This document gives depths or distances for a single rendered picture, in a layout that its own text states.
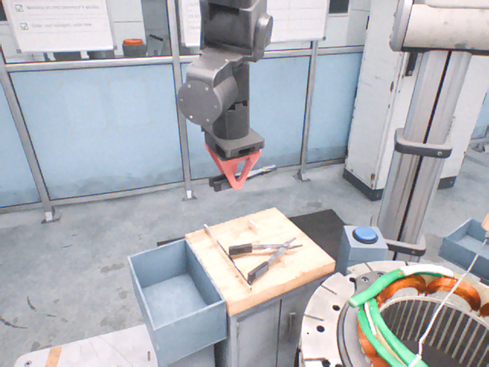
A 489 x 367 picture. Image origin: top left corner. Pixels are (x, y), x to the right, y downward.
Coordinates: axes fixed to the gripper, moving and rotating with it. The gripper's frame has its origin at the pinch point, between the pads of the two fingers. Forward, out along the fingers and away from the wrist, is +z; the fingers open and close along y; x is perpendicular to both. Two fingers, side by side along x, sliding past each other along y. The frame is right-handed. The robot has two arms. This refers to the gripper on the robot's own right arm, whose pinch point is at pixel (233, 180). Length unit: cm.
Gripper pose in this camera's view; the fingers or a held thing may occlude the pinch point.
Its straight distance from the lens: 59.0
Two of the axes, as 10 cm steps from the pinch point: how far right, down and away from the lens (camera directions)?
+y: 4.7, 5.0, -7.3
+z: 0.1, 8.2, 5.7
